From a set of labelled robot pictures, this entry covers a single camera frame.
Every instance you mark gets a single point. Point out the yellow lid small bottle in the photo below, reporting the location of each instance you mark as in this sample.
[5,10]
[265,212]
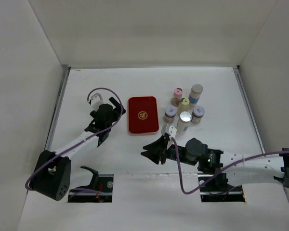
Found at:
[183,106]

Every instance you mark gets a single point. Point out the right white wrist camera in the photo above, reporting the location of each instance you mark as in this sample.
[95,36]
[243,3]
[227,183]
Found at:
[170,130]

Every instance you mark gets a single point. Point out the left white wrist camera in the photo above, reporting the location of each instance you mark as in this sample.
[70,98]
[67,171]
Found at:
[95,101]

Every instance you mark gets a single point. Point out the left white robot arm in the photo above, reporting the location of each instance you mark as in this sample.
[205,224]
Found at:
[51,176]

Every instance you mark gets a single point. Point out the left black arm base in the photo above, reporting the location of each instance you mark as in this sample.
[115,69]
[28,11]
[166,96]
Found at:
[99,190]

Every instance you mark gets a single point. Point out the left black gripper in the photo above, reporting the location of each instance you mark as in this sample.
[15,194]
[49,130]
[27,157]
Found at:
[115,113]

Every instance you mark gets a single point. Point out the short jar red label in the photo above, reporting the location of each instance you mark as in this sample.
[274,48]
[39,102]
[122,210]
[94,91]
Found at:
[197,114]

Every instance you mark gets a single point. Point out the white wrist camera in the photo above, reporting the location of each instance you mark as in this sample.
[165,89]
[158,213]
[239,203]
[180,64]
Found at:
[95,101]
[170,130]

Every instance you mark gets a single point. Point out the tall bottle silver lid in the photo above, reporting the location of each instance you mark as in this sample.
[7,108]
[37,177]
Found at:
[183,122]

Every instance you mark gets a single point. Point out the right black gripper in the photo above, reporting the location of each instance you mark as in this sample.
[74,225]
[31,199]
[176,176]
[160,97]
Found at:
[156,149]

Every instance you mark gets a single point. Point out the short jar white lid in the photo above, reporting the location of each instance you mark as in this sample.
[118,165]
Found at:
[169,114]

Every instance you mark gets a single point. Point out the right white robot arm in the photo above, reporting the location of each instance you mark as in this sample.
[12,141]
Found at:
[225,171]

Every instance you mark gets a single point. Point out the pink lid small bottle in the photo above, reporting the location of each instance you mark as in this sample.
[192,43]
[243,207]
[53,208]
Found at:
[177,95]

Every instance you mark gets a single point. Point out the red rectangular tray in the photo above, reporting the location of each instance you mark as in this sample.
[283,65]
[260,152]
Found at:
[143,115]

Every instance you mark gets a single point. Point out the tall bottle grey lid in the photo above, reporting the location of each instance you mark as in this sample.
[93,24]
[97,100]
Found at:
[195,94]

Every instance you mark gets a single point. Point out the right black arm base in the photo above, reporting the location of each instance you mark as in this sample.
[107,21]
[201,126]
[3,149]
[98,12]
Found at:
[219,190]

